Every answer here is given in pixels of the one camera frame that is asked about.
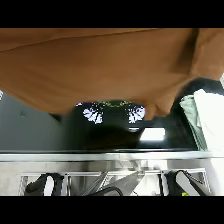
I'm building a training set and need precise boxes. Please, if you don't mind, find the brown T-shirt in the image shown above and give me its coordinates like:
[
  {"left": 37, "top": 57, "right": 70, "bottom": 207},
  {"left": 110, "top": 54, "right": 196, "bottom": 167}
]
[{"left": 0, "top": 28, "right": 224, "bottom": 121}]

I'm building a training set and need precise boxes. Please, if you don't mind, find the silver frame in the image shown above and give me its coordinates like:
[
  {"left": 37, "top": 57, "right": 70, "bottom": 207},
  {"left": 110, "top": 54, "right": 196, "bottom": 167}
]
[{"left": 0, "top": 150, "right": 224, "bottom": 197}]

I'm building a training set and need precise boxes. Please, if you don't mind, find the black cable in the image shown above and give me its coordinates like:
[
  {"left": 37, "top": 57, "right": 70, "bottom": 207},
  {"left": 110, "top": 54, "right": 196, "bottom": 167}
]
[{"left": 89, "top": 185, "right": 125, "bottom": 197}]

